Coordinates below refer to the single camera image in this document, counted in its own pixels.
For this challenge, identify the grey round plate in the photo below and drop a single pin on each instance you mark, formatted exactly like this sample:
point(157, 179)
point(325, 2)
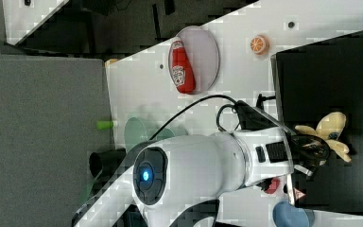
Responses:
point(202, 52)

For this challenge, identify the blue round bowl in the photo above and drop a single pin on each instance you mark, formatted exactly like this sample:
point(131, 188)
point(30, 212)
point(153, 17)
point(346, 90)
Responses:
point(286, 215)

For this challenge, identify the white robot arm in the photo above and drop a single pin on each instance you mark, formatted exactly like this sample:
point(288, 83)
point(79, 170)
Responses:
point(178, 181)

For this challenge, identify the green marker pen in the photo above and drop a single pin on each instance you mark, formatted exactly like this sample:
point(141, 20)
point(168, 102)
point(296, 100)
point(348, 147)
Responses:
point(105, 125)

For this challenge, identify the orange slice toy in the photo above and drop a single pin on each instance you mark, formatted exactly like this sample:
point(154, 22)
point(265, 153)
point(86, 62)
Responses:
point(259, 44)

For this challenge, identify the black cylinder object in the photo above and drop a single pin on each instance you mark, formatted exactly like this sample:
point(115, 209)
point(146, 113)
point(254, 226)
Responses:
point(105, 163)

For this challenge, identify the black toaster oven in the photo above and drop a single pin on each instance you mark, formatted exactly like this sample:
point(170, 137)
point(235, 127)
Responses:
point(319, 91)

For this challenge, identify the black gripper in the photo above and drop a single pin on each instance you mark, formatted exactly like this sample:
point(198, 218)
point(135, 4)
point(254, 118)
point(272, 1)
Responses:
point(308, 152)

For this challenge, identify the yellow plush banana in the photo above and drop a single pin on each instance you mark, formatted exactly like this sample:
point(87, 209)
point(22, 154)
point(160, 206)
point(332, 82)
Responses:
point(329, 129)

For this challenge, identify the red plush strawberry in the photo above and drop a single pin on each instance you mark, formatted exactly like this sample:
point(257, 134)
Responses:
point(270, 186)

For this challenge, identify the red ketchup bottle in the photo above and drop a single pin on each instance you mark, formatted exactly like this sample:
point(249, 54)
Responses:
point(181, 70)

